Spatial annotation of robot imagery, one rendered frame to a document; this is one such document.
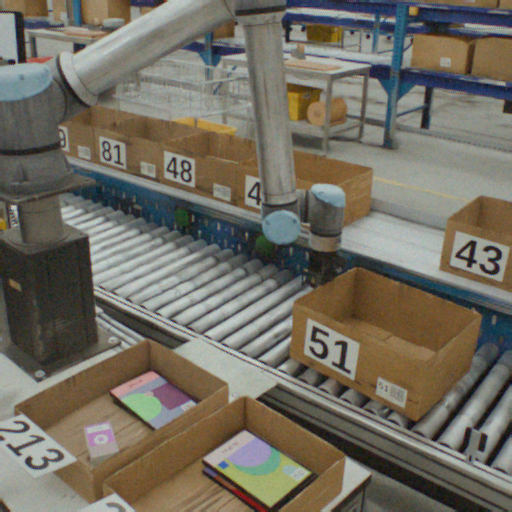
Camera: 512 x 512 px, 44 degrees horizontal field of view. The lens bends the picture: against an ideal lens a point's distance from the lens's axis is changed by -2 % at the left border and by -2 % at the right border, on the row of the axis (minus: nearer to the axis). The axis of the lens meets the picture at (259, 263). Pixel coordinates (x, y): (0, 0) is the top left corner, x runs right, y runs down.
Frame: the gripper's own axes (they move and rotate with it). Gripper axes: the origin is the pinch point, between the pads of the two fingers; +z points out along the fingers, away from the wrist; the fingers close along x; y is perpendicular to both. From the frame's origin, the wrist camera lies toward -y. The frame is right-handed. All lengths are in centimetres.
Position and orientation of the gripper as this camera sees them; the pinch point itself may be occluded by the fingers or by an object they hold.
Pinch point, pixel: (323, 307)
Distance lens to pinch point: 189.6
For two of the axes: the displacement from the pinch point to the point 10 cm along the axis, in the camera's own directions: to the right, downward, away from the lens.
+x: 7.9, 2.8, -5.4
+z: -0.3, 9.0, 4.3
